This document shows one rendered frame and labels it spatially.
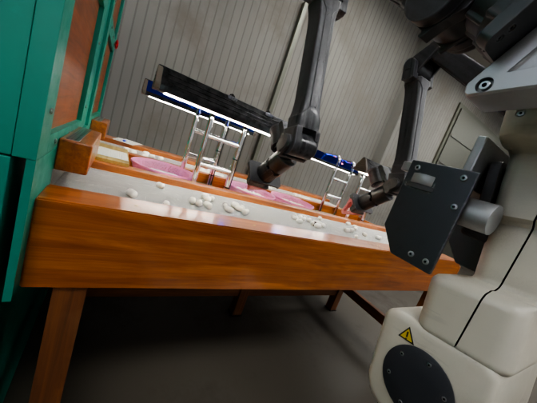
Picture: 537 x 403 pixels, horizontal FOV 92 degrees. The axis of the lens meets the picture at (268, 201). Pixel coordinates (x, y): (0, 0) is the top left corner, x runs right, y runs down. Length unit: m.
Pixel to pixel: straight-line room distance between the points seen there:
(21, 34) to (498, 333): 0.75
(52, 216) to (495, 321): 0.72
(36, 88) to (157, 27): 2.13
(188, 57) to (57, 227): 2.18
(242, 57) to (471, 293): 2.60
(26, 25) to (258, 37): 2.46
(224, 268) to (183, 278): 0.11
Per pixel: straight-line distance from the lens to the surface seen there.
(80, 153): 0.71
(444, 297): 0.48
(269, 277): 0.82
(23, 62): 0.55
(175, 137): 2.60
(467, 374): 0.49
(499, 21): 0.37
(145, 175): 1.02
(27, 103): 0.55
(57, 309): 0.74
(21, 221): 0.59
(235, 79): 2.74
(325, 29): 0.72
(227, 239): 0.69
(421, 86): 1.01
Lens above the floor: 0.97
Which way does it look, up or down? 10 degrees down
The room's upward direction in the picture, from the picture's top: 20 degrees clockwise
